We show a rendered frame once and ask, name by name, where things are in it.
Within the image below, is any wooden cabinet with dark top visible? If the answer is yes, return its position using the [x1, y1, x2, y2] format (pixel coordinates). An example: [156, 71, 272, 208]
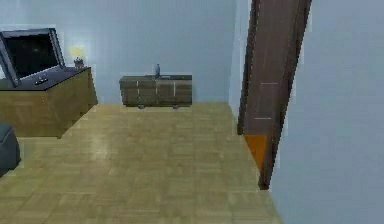
[0, 66, 99, 140]

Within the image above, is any brown wooden sideboard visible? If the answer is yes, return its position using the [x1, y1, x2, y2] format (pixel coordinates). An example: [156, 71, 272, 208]
[119, 74, 193, 110]

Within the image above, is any dark brown room door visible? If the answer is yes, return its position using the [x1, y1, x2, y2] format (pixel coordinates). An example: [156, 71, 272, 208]
[236, 0, 313, 191]

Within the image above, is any black television set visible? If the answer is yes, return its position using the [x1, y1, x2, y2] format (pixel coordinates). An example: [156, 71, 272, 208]
[0, 27, 66, 88]

